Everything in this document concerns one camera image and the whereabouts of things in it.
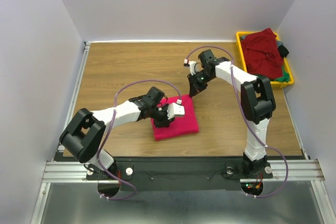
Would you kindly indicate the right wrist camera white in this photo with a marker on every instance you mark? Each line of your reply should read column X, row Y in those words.
column 191, row 65

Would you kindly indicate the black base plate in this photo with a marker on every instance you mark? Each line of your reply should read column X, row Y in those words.
column 176, row 174

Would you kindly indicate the green t shirt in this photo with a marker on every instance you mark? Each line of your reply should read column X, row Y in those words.
column 283, row 77

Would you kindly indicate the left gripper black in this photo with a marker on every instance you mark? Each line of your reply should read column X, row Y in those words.
column 165, row 123

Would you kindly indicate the dark red t shirt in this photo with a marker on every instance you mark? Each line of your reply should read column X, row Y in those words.
column 261, row 54

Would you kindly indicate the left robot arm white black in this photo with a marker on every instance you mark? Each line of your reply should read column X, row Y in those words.
column 83, row 135

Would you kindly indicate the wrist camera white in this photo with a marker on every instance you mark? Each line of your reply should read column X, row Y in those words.
column 191, row 65
column 175, row 110

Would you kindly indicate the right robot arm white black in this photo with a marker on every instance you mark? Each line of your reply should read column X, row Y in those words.
column 254, row 96

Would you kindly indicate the black garment in bin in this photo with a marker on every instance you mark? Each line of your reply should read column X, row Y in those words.
column 283, row 51

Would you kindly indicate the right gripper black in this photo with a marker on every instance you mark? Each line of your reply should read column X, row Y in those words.
column 195, row 87

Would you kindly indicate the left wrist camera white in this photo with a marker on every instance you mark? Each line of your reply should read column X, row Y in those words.
column 175, row 110

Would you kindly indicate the aluminium frame rail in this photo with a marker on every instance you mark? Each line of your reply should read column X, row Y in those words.
column 72, row 172

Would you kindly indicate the pink t shirt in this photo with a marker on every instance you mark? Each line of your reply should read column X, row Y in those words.
column 181, row 125

